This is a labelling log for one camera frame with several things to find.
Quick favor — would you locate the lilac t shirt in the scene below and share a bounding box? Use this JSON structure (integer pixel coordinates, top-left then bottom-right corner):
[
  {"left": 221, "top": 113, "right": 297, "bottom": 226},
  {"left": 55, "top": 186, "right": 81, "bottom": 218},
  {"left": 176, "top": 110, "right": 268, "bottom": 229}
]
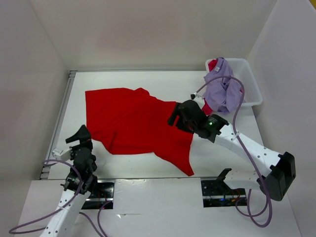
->
[{"left": 202, "top": 57, "right": 247, "bottom": 115}]

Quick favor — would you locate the magenta t shirt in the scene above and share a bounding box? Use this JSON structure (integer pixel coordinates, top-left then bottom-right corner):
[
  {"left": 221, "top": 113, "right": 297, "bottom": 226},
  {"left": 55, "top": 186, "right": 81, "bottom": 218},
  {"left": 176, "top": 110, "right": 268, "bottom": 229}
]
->
[{"left": 201, "top": 58, "right": 245, "bottom": 117}]

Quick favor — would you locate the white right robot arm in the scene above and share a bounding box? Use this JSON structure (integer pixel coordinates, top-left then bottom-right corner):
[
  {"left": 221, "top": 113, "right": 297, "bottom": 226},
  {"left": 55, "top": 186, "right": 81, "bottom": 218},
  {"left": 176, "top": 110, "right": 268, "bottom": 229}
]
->
[{"left": 168, "top": 100, "right": 296, "bottom": 201}]

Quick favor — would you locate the red t shirt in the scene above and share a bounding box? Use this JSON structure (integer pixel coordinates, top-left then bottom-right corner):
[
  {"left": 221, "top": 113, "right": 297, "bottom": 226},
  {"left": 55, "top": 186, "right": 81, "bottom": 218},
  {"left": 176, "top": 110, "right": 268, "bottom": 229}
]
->
[{"left": 85, "top": 88, "right": 194, "bottom": 176}]

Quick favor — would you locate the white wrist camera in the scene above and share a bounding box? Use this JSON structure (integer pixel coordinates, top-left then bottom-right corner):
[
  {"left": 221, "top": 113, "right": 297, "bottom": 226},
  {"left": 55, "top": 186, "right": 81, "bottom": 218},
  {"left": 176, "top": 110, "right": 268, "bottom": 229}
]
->
[
  {"left": 52, "top": 148, "right": 71, "bottom": 161},
  {"left": 190, "top": 92, "right": 205, "bottom": 107}
]

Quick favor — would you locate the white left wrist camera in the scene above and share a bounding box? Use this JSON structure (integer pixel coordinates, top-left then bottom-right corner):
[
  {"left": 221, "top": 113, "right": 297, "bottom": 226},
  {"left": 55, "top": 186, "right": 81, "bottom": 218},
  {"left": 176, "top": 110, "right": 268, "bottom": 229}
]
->
[{"left": 52, "top": 148, "right": 71, "bottom": 161}]

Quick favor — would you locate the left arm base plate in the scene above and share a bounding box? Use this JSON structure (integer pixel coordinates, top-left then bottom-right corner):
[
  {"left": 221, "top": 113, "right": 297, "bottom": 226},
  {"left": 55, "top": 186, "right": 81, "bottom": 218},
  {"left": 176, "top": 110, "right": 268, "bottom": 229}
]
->
[{"left": 81, "top": 179, "right": 115, "bottom": 210}]

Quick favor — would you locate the white plastic basket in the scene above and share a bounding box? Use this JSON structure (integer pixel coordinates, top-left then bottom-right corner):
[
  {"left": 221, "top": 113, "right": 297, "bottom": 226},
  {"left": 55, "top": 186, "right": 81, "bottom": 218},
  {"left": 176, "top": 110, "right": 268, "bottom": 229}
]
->
[{"left": 205, "top": 57, "right": 264, "bottom": 109}]

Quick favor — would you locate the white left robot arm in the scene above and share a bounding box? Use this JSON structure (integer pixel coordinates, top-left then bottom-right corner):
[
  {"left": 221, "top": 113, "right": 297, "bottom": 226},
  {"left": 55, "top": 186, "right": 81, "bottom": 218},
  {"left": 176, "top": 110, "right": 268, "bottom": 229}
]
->
[{"left": 41, "top": 125, "right": 97, "bottom": 237}]

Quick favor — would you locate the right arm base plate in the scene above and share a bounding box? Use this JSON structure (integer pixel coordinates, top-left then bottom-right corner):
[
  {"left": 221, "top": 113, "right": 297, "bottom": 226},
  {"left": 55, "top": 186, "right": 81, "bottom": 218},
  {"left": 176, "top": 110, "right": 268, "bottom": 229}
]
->
[{"left": 200, "top": 179, "right": 247, "bottom": 208}]

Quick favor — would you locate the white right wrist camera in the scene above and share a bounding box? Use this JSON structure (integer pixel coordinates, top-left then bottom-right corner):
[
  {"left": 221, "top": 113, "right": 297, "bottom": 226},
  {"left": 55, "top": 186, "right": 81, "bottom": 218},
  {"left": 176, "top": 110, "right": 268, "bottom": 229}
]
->
[{"left": 190, "top": 92, "right": 205, "bottom": 107}]

